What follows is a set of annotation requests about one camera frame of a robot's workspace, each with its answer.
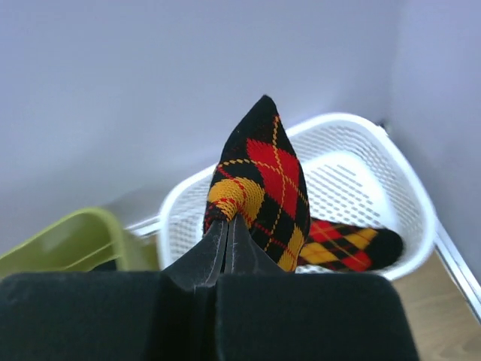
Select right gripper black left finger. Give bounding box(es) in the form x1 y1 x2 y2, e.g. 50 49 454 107
163 221 228 288

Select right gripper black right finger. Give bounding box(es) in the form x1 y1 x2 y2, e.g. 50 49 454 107
224 216 284 275

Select argyle sock red yellow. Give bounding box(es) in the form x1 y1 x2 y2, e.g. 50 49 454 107
298 218 404 272
203 95 310 272

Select green plastic bin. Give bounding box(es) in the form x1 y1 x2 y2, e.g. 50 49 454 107
1 208 159 278

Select white perforated basket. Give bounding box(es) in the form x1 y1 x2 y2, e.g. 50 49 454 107
157 113 437 281

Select aluminium frame rail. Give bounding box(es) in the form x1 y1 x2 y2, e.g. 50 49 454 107
436 223 480 322

